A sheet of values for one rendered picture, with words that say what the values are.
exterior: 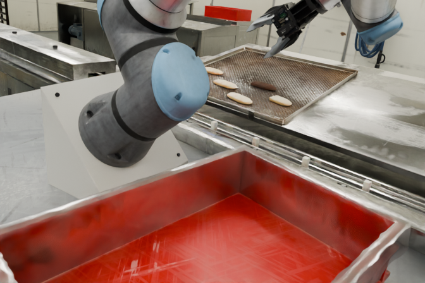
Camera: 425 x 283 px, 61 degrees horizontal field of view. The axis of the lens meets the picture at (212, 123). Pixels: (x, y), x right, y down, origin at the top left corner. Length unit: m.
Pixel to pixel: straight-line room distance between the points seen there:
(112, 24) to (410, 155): 0.70
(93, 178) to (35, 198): 0.12
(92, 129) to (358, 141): 0.62
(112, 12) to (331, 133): 0.61
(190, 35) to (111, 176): 3.26
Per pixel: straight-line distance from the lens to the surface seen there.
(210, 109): 1.25
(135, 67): 0.61
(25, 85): 1.77
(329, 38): 4.83
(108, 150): 0.68
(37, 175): 0.83
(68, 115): 0.71
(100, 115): 0.67
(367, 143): 0.95
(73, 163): 0.71
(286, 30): 0.93
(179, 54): 0.60
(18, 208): 0.73
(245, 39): 4.64
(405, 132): 1.04
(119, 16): 0.63
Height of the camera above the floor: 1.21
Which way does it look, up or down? 20 degrees down
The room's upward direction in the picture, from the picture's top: 6 degrees clockwise
